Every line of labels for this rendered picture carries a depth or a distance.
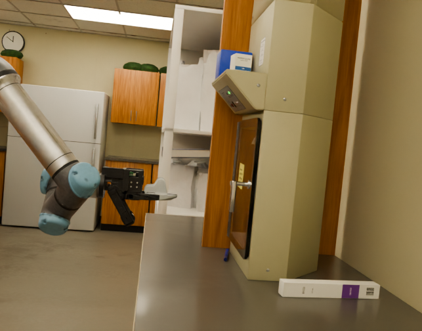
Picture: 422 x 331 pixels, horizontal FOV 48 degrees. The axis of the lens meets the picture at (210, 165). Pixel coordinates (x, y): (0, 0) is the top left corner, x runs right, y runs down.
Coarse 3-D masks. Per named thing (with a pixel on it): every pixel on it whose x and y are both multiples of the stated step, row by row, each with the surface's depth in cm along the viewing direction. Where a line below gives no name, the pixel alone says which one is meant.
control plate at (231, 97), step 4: (224, 88) 143; (228, 88) 138; (220, 92) 154; (224, 92) 147; (232, 92) 137; (224, 96) 152; (228, 96) 146; (232, 96) 141; (228, 100) 152; (232, 100) 146; (236, 100) 141; (236, 104) 145; (240, 104) 140; (232, 108) 156; (236, 108) 150; (240, 108) 145; (244, 108) 140
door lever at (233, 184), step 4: (248, 180) 134; (232, 184) 134; (236, 184) 134; (240, 184) 134; (244, 184) 134; (248, 184) 134; (232, 188) 134; (232, 192) 134; (232, 196) 134; (232, 200) 134; (232, 204) 134; (228, 208) 135; (232, 208) 134
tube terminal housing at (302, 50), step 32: (256, 32) 149; (288, 32) 128; (320, 32) 133; (256, 64) 145; (288, 64) 129; (320, 64) 135; (288, 96) 129; (320, 96) 137; (288, 128) 130; (320, 128) 140; (288, 160) 131; (320, 160) 142; (256, 192) 130; (288, 192) 131; (320, 192) 144; (256, 224) 131; (288, 224) 132; (320, 224) 147; (256, 256) 131; (288, 256) 132
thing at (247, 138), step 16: (240, 128) 156; (256, 128) 131; (240, 144) 153; (256, 144) 130; (240, 160) 151; (256, 160) 130; (240, 192) 146; (240, 208) 144; (240, 224) 142; (240, 240) 139
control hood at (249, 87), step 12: (228, 72) 127; (240, 72) 127; (252, 72) 128; (216, 84) 151; (228, 84) 135; (240, 84) 128; (252, 84) 128; (264, 84) 128; (240, 96) 132; (252, 96) 128; (264, 96) 129; (252, 108) 131
